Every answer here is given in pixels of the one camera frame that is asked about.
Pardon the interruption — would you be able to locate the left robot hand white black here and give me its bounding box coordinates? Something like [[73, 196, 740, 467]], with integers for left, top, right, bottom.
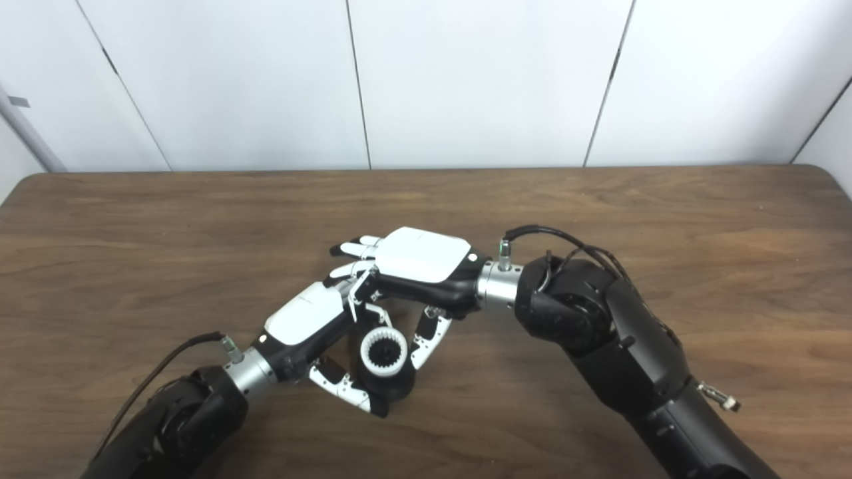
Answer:
[[255, 276, 393, 418]]

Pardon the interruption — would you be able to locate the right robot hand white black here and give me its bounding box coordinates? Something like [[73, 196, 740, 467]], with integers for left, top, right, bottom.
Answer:
[[326, 227, 489, 371]]

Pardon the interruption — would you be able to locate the white ring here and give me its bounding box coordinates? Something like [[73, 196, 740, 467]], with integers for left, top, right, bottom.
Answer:
[[360, 326, 408, 378]]

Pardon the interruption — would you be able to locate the round black part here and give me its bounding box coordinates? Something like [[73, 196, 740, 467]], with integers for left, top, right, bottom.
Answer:
[[353, 313, 417, 403]]

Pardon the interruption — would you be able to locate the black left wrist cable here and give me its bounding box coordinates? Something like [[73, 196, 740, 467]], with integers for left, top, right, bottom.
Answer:
[[90, 331, 244, 466]]

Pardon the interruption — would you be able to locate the grey wall corner post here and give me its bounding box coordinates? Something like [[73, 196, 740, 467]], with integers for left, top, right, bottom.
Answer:
[[0, 83, 67, 174]]

